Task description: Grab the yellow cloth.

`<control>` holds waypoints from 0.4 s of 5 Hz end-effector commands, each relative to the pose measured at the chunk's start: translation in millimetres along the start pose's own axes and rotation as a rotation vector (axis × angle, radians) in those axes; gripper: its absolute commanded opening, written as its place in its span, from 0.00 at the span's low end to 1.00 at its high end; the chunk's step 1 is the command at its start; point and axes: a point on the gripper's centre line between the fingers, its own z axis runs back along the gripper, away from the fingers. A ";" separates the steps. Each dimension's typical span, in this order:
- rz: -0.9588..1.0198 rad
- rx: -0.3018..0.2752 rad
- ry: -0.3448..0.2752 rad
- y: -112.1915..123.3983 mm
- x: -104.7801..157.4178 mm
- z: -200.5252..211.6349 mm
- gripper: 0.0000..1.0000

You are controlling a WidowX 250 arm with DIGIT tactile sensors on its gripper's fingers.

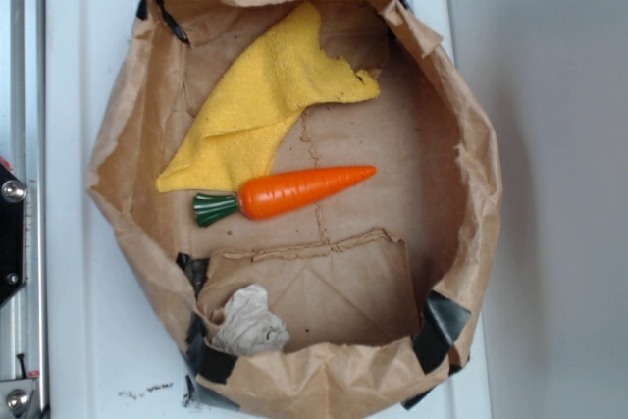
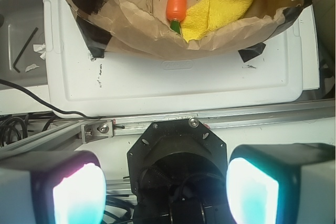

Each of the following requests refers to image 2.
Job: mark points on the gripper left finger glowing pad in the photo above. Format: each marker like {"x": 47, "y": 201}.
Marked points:
{"x": 52, "y": 187}

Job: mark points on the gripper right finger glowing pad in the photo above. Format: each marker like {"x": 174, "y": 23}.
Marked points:
{"x": 282, "y": 183}

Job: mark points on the yellow microfiber cloth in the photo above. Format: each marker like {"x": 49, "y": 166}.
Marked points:
{"x": 210, "y": 15}

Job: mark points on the black hex key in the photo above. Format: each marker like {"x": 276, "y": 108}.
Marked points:
{"x": 23, "y": 49}

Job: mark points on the brown paper bag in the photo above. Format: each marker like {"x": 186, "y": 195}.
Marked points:
{"x": 140, "y": 27}

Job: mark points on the orange toy carrot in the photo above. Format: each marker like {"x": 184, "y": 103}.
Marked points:
{"x": 175, "y": 13}

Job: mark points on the aluminium extrusion rail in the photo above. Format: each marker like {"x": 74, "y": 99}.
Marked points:
{"x": 303, "y": 121}

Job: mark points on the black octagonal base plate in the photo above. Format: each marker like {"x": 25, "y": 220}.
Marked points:
{"x": 179, "y": 178}

